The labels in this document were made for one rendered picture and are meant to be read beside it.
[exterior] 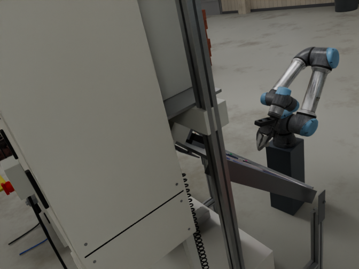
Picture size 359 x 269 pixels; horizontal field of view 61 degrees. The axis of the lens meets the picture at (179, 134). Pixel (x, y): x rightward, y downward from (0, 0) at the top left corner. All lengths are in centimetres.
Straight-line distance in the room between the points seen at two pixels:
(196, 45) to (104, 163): 33
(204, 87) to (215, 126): 11
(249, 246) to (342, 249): 94
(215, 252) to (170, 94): 78
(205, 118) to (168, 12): 29
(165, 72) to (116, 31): 24
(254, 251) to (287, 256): 79
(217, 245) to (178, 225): 54
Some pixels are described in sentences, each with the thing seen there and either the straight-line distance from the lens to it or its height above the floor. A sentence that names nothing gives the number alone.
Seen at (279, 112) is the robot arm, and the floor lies 93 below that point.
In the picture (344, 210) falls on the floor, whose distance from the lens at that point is 250.
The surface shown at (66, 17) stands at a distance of 63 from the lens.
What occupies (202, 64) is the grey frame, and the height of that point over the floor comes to 149.
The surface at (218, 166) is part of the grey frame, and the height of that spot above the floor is 120.
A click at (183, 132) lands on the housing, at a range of 105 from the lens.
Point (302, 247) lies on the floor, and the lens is 223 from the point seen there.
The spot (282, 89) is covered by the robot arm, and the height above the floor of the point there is 103.
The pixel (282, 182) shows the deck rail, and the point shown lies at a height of 92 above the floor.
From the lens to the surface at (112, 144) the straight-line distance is 70.
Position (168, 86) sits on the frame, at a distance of 87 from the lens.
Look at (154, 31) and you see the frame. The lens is 83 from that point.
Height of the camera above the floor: 170
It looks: 28 degrees down
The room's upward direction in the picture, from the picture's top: 14 degrees counter-clockwise
